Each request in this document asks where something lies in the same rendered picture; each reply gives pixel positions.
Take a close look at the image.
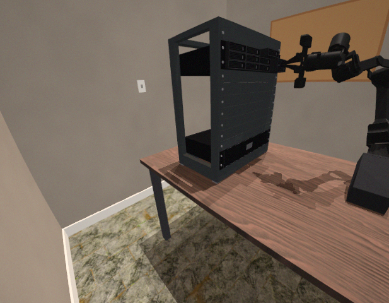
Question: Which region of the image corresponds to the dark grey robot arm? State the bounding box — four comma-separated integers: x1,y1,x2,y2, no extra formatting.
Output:
322,32,389,158

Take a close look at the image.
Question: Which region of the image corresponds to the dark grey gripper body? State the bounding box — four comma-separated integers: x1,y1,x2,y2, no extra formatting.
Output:
294,34,325,88

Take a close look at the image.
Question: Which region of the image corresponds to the black server rack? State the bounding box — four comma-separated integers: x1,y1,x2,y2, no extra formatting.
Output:
168,16,287,184

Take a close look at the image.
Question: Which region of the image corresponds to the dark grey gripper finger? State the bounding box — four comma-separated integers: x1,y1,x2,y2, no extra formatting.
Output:
280,64,298,73
280,52,300,65

